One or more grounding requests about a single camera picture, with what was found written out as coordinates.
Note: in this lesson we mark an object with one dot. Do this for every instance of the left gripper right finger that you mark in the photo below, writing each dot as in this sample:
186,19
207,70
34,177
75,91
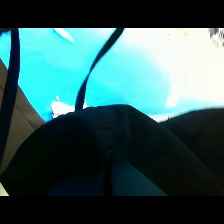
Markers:
136,181

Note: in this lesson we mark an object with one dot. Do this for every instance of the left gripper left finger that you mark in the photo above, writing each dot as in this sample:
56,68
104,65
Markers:
83,180

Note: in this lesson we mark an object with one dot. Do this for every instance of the black garment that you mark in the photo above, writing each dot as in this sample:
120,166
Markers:
140,140

